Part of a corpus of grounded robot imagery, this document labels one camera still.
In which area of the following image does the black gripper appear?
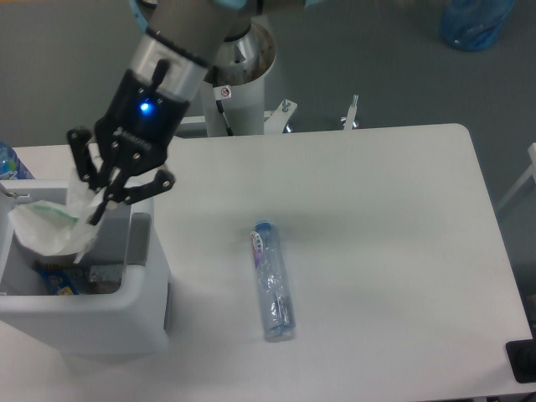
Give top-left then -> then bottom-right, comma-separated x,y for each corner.
67,70 -> 189,226

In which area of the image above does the white paper box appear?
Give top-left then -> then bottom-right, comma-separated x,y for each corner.
8,173 -> 104,262

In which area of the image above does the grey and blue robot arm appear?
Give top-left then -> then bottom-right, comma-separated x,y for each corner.
67,1 -> 312,226

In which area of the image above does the white trash can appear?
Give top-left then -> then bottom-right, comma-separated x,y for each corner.
1,179 -> 171,354

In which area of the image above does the blue bottle at left edge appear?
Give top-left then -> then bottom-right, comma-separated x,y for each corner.
1,142 -> 34,180

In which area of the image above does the crumpled silver wrapper in bin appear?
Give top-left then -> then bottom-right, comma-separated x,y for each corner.
88,265 -> 123,294

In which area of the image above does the blue snack wrapper in bin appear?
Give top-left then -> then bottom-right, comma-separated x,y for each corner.
34,260 -> 80,296

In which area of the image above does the clear plastic water bottle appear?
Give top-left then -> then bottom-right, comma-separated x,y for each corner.
250,220 -> 296,343

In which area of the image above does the metal table clamp bolt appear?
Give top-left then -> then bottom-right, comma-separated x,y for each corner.
340,95 -> 360,131

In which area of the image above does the blue plastic bag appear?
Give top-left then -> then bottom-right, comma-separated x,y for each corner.
439,0 -> 516,52

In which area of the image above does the black device at table corner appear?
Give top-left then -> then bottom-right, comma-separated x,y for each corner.
506,339 -> 535,384

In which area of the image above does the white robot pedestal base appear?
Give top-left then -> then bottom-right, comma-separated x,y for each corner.
177,18 -> 297,137

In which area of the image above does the white frame at right edge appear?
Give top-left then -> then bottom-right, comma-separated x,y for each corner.
496,142 -> 535,217

